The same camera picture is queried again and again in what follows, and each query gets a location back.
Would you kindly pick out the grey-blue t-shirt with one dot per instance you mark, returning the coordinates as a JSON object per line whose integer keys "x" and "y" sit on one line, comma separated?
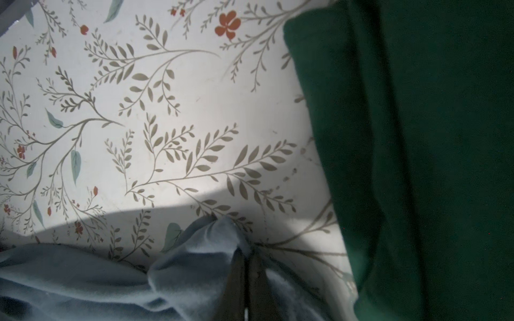
{"x": 57, "y": 282}

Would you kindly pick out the folded dark green t-shirt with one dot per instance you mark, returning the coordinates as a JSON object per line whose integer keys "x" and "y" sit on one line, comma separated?
{"x": 411, "y": 106}

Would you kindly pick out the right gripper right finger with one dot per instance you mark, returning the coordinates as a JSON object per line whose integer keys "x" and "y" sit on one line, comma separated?
{"x": 260, "y": 301}

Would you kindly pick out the floral table cloth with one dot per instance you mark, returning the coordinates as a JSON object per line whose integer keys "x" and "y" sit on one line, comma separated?
{"x": 122, "y": 122}

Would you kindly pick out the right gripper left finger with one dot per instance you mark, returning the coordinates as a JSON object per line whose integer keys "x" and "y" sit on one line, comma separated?
{"x": 232, "y": 304}

